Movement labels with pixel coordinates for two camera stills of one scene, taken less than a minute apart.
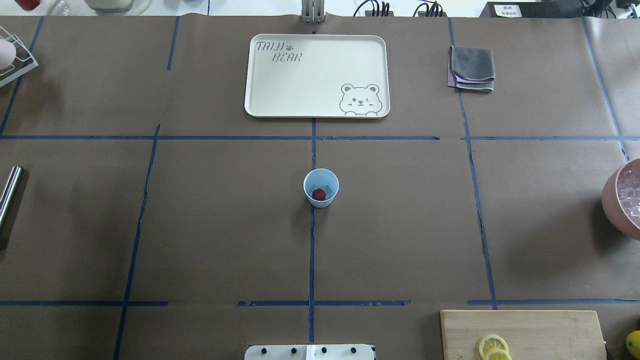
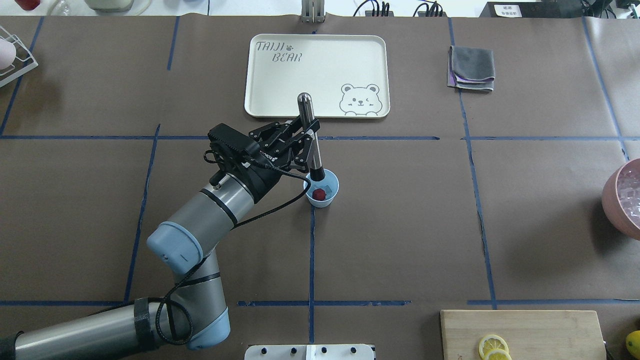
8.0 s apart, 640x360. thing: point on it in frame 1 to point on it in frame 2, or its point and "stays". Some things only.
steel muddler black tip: [9, 193] to [307, 118]
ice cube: [328, 191] stays
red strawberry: [319, 194] stays
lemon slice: [498, 354] stays
